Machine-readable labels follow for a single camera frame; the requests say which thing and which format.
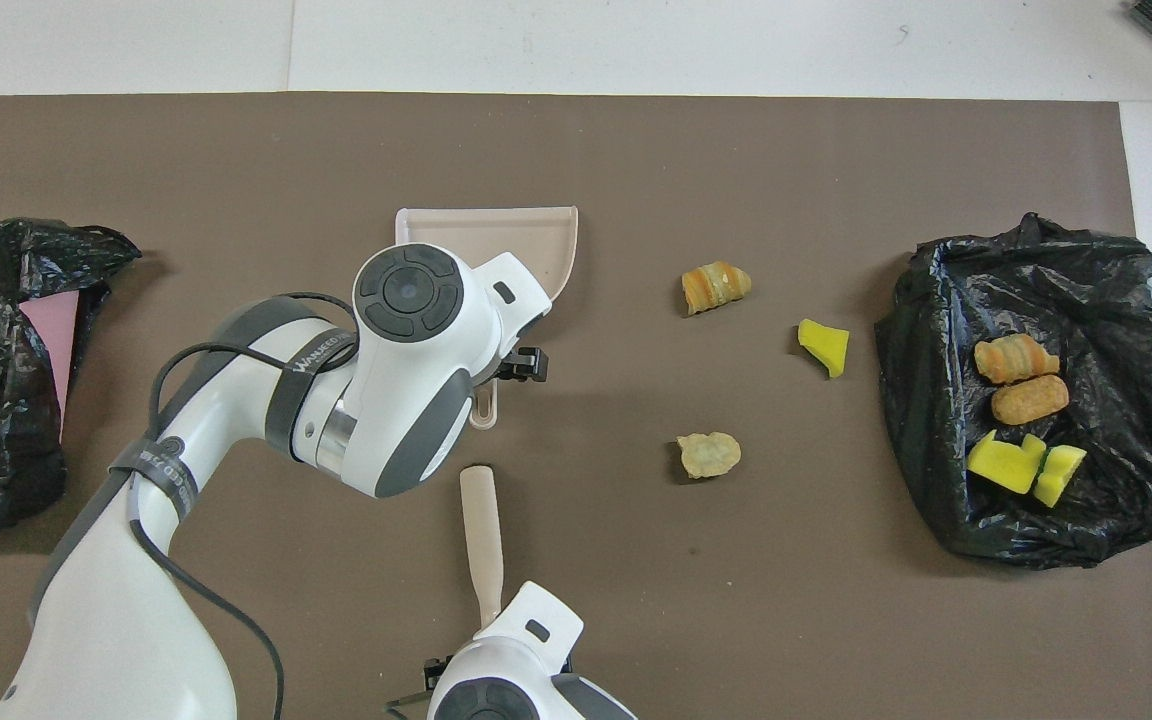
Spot beige hand brush black bristles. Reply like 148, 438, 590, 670
459, 464, 505, 629

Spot beige plastic dustpan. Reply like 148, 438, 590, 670
394, 206, 580, 431

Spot orange striped croissant piece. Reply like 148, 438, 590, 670
681, 260, 753, 318

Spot pale flaky croissant piece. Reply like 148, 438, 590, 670
973, 334, 1061, 387

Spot black trash bag bin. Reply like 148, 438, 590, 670
874, 212, 1152, 571

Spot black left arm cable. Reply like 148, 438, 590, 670
126, 292, 357, 720

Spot notched yellow sponge piece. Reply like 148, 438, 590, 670
966, 429, 1048, 496

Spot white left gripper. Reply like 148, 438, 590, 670
476, 251, 553, 385

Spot yellow sponge wedge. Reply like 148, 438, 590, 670
798, 318, 851, 380

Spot brown table mat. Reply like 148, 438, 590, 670
0, 93, 1152, 720

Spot brown oblong bread roll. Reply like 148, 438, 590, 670
990, 374, 1071, 426

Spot green and yellow sponge piece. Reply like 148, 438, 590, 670
1031, 444, 1088, 509

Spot pink bin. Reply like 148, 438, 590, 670
18, 290, 82, 441

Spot small pale pastry piece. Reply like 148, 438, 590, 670
676, 431, 743, 480

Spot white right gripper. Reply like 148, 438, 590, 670
422, 581, 586, 694

